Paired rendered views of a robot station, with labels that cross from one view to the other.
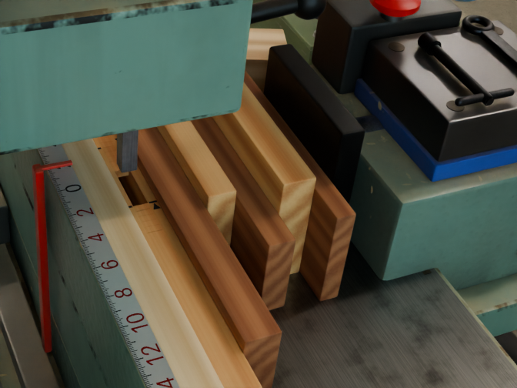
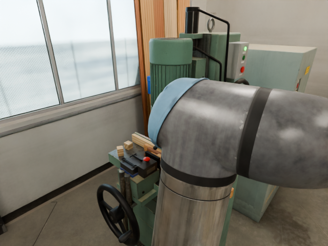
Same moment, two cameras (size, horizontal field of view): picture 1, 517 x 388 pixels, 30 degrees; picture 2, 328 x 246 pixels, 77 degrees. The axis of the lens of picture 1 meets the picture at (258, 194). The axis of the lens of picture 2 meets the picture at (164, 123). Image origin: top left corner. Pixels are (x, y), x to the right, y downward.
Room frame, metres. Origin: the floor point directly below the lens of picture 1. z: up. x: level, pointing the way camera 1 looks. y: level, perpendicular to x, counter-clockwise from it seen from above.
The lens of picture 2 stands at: (1.26, -0.21, 1.55)
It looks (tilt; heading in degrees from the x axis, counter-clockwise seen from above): 25 degrees down; 163
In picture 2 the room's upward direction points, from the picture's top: straight up
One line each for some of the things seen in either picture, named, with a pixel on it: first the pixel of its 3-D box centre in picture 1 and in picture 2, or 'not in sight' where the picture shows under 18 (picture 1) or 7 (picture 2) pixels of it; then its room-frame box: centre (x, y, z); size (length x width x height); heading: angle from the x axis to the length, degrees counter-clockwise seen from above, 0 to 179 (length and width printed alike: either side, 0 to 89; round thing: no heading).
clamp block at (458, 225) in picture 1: (420, 167); (138, 176); (0.50, -0.10, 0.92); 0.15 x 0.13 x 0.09; 30
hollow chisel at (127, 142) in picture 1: (127, 131); not in sight; (0.41, 0.07, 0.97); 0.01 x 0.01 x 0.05; 30
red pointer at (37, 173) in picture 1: (56, 262); not in sight; (0.39, 0.11, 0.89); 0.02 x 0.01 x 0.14; 120
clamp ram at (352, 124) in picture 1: (348, 140); (148, 165); (0.47, -0.05, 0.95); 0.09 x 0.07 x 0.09; 30
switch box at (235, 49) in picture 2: not in sight; (236, 60); (0.38, 0.42, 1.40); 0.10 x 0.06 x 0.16; 120
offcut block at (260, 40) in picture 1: (252, 65); not in sight; (0.58, 0.02, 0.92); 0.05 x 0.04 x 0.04; 102
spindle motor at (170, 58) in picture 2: not in sight; (170, 77); (0.41, 0.07, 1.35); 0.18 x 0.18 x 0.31
